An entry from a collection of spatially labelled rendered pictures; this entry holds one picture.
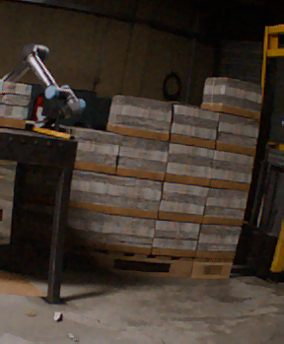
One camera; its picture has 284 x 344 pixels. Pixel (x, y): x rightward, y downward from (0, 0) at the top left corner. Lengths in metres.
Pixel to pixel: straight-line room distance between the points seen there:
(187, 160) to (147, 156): 0.25
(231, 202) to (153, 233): 0.53
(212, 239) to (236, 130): 0.69
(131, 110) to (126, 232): 0.71
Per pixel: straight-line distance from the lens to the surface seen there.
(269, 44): 4.55
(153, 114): 3.62
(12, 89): 2.98
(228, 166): 3.80
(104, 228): 3.63
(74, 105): 3.46
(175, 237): 3.74
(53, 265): 2.79
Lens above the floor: 0.93
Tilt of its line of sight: 3 degrees down
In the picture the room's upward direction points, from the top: 9 degrees clockwise
